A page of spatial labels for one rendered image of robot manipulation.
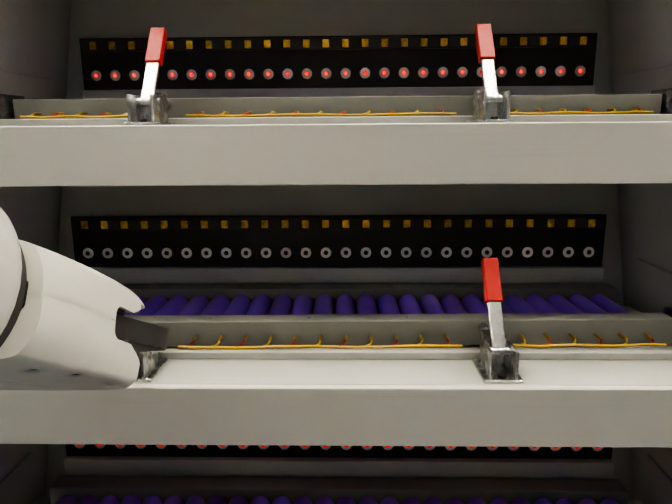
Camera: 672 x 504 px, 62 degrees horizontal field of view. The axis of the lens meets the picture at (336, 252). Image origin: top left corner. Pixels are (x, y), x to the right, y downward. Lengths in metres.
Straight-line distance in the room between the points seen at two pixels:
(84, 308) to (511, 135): 0.31
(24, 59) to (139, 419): 0.38
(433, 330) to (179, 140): 0.25
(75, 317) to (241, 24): 0.50
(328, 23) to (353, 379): 0.42
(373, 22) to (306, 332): 0.37
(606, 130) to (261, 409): 0.32
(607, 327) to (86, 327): 0.40
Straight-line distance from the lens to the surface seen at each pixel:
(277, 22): 0.69
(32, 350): 0.24
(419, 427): 0.42
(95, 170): 0.46
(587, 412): 0.44
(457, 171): 0.43
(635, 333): 0.53
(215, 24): 0.70
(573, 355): 0.48
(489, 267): 0.45
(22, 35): 0.66
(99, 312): 0.26
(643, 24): 0.67
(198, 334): 0.48
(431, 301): 0.53
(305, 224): 0.57
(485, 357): 0.43
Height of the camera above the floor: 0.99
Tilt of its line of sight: 6 degrees up
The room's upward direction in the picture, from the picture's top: straight up
